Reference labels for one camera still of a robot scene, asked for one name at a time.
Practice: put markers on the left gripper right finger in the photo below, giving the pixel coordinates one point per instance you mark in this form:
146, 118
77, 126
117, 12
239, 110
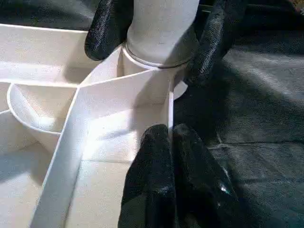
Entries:
199, 185

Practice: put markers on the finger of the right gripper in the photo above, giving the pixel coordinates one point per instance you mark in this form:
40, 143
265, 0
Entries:
107, 28
209, 47

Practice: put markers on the white plastic table leg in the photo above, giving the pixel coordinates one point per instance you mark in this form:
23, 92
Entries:
161, 28

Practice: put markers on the white plastic table top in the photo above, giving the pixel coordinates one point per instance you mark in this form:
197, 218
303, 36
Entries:
95, 107

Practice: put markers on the black plastic sheet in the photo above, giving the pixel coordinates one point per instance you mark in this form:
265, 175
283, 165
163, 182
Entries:
249, 118

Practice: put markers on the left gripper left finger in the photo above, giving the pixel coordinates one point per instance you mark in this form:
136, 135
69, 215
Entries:
149, 183

